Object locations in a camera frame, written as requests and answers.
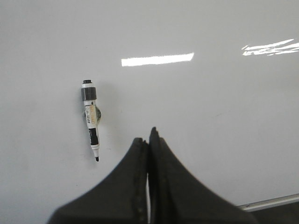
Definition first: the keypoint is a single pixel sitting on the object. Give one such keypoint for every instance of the white whiteboard with aluminium frame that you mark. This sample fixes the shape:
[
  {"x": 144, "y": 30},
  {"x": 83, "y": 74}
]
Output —
[{"x": 219, "y": 79}]

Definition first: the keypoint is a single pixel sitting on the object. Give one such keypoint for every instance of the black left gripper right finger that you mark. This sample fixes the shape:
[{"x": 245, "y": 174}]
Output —
[{"x": 177, "y": 197}]

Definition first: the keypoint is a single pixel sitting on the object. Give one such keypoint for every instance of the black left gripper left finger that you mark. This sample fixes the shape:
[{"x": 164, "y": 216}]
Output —
[{"x": 118, "y": 199}]

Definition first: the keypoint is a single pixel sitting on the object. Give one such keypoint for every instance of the white black whiteboard marker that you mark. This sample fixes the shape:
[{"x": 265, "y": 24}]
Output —
[{"x": 89, "y": 96}]

